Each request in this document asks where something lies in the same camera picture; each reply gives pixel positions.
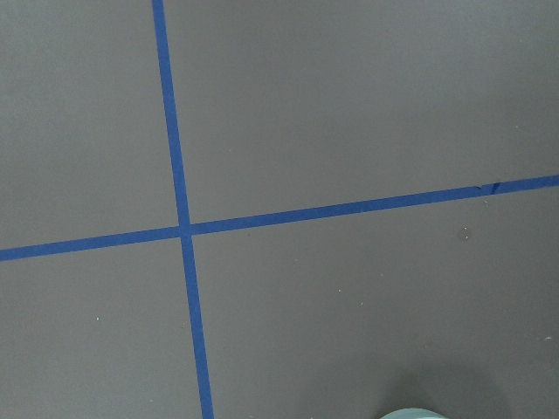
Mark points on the light green bowl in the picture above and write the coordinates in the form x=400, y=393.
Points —
x=411, y=413

